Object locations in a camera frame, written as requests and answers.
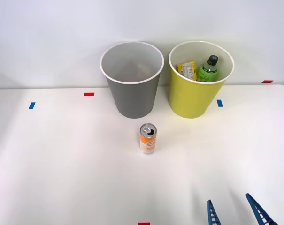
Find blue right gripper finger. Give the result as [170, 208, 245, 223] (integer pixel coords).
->
[207, 199, 222, 225]
[245, 193, 277, 225]

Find grey plastic bin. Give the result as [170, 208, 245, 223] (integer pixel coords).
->
[100, 41, 165, 119]

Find orange and white drink can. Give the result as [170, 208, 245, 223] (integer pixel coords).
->
[139, 123, 158, 155]

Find yellow-green plastic bin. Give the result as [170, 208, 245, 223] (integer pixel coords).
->
[168, 40, 235, 119]

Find yellow label plastic bottle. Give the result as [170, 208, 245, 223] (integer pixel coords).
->
[177, 61, 198, 81]

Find green bottle with black cap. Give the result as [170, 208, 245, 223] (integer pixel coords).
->
[197, 55, 219, 83]

